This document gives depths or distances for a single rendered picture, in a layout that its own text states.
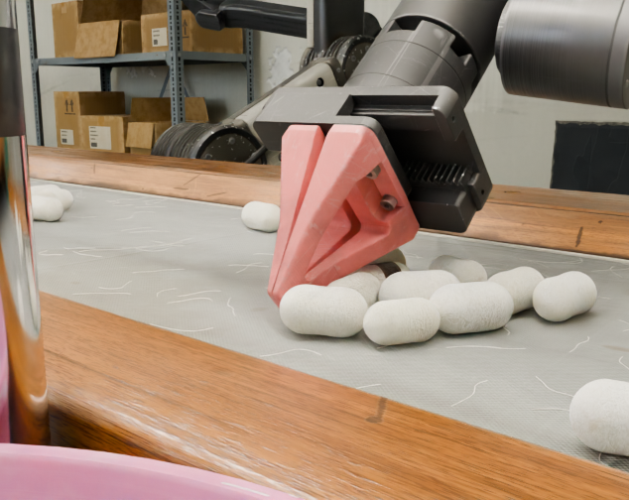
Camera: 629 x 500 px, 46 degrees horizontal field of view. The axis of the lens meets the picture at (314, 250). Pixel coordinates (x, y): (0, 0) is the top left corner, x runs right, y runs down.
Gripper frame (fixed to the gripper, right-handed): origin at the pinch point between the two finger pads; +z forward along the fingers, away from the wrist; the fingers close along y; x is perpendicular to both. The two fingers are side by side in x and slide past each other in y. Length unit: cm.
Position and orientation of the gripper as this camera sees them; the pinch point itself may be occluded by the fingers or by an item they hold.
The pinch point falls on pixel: (288, 288)
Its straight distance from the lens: 32.0
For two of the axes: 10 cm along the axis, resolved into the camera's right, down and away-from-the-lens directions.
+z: -4.7, 7.7, -4.3
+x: 4.2, 6.2, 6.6
